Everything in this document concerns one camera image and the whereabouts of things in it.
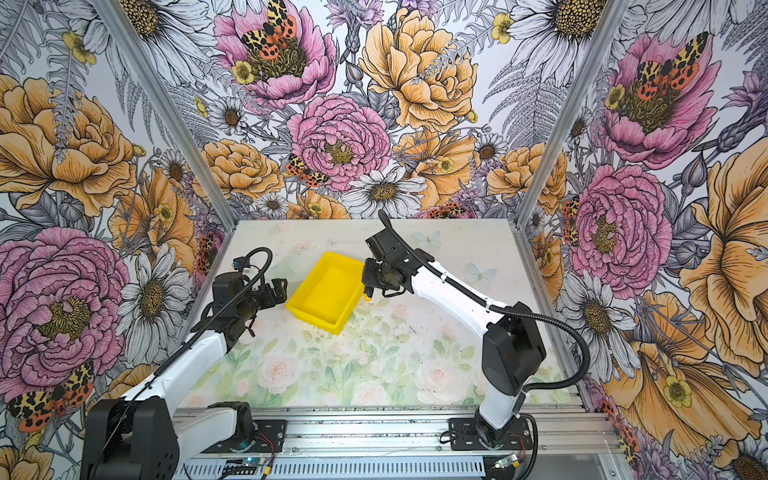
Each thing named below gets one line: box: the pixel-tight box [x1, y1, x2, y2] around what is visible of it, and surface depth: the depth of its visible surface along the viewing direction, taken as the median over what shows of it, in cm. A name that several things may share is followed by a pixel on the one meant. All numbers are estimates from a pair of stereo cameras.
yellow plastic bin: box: [286, 252, 365, 335], surface depth 101 cm
